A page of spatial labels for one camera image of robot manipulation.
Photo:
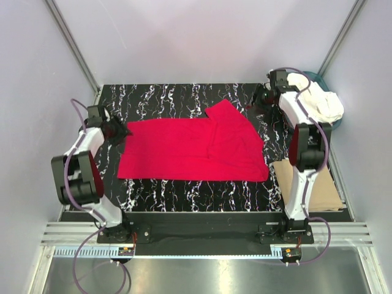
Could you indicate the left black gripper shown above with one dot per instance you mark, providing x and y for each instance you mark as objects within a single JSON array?
[{"x": 122, "y": 131}]

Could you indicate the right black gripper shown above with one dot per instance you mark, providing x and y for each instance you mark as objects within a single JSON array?
[{"x": 256, "y": 94}]

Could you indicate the red t shirt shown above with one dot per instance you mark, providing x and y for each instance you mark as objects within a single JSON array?
[{"x": 223, "y": 146}]

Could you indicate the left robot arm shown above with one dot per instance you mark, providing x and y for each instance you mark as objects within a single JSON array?
[{"x": 78, "y": 181}]

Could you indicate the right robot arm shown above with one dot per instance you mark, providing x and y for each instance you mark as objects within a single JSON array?
[{"x": 308, "y": 155}]

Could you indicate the teal laundry basket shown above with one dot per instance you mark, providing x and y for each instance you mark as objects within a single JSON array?
[{"x": 316, "y": 78}]

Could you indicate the white t shirt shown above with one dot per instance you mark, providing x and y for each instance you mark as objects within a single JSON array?
[{"x": 323, "y": 104}]

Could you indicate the folded beige t shirt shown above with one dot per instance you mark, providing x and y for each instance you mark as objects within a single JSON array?
[{"x": 324, "y": 196}]

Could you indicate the left connector board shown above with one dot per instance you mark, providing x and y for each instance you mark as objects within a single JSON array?
[{"x": 126, "y": 251}]

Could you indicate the connector board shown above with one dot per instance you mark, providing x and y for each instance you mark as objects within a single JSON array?
[
  {"x": 126, "y": 251},
  {"x": 291, "y": 255}
]

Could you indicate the right connector board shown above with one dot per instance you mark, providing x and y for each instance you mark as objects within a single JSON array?
[{"x": 291, "y": 255}]

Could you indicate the left frame post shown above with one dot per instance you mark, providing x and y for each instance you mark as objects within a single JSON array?
[{"x": 71, "y": 43}]

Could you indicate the frame post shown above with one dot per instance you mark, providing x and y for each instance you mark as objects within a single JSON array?
[
  {"x": 343, "y": 32},
  {"x": 71, "y": 43}
]

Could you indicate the slotted cable duct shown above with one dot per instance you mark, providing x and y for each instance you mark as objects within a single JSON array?
[{"x": 145, "y": 251}]

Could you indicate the aluminium front rail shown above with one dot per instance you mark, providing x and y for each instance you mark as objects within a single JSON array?
[{"x": 337, "y": 234}]

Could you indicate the right frame post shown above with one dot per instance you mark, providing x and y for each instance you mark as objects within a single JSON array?
[{"x": 343, "y": 32}]

